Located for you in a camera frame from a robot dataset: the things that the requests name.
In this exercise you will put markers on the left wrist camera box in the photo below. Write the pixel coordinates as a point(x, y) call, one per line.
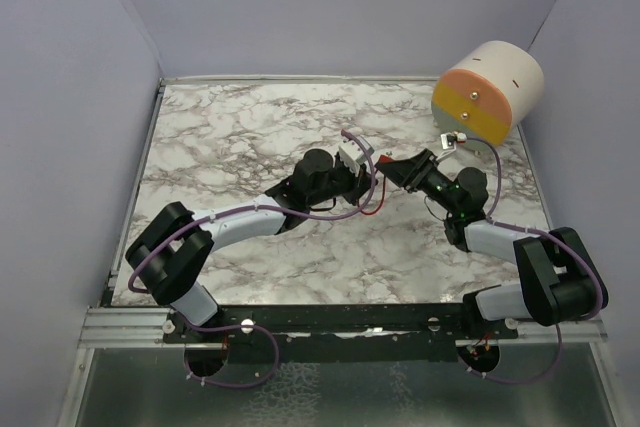
point(353, 152)

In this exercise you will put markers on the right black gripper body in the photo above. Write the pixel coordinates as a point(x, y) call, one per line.
point(437, 186)

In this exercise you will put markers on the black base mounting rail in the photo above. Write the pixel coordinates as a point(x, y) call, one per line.
point(340, 333)

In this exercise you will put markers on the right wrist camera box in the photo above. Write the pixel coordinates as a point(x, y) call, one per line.
point(450, 142)

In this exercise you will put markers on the red padlock with cable shackle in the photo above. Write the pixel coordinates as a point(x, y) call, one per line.
point(381, 186)

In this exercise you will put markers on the aluminium frame extrusion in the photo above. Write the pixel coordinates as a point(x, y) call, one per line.
point(123, 328)

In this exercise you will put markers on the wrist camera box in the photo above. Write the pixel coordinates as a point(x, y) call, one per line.
point(353, 152)
point(450, 142)

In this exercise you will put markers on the cylinder with striped face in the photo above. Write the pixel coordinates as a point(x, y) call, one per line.
point(488, 93)

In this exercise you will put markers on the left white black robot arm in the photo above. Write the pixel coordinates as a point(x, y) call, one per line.
point(168, 256)

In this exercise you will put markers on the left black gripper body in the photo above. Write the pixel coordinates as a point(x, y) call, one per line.
point(342, 183)

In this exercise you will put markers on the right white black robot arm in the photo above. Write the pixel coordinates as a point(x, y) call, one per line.
point(557, 279)

